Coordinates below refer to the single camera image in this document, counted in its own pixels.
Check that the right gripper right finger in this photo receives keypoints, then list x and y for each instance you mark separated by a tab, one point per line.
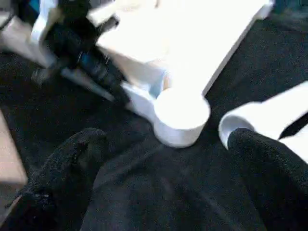
276	187

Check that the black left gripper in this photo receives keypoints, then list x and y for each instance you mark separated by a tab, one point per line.
77	45

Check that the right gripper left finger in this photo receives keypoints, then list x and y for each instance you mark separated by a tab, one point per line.
55	187

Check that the white plastic table top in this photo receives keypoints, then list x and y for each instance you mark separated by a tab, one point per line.
183	43

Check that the black quilted mat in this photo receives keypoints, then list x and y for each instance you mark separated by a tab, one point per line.
154	192

